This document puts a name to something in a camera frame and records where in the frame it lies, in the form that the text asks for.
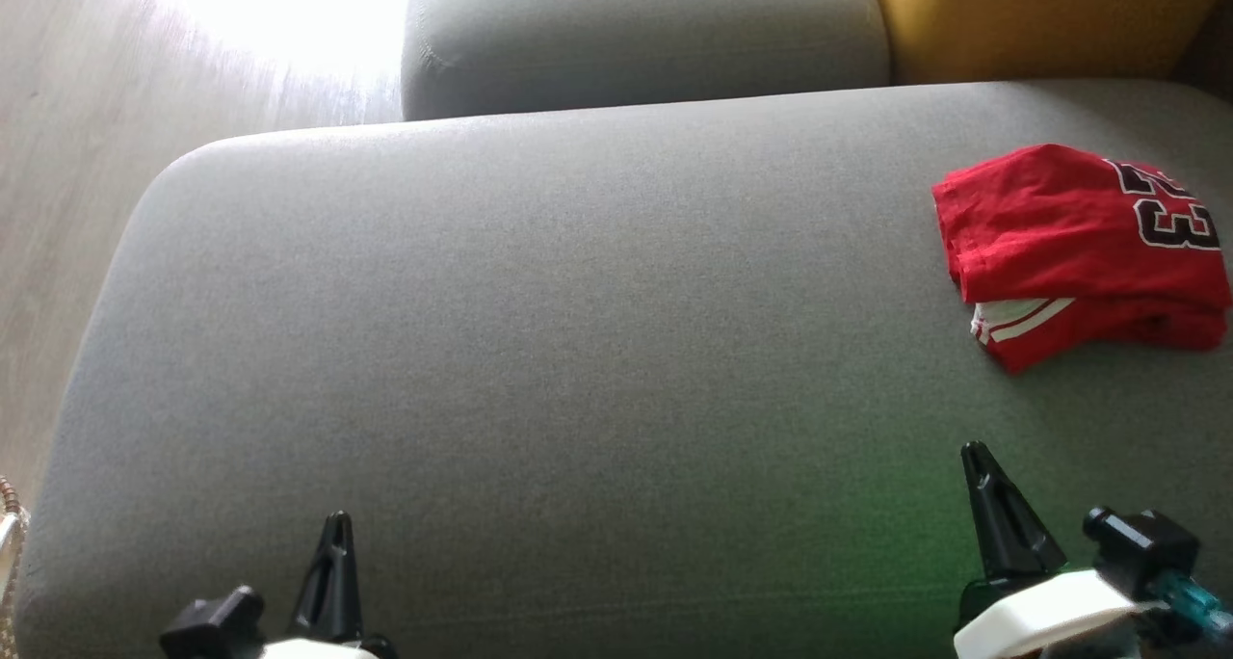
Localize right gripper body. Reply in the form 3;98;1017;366
952;567;1168;659

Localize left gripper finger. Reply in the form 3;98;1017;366
289;513;340;641
328;513;365;641

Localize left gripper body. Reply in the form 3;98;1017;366
260;633;398;659

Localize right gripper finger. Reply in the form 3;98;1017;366
975;442;1067;575
961;442;1017;581

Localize red shorts with white stripes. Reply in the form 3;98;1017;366
968;296;1229;376

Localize red jersey with white trim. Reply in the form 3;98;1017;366
931;144;1233;308

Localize large grey sofa seat cushion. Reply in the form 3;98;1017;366
14;79;1233;659

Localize yellow sofa back cushion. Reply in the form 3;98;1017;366
864;0;1233;87

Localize teal plug with black cable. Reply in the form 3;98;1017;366
1151;570;1233;636

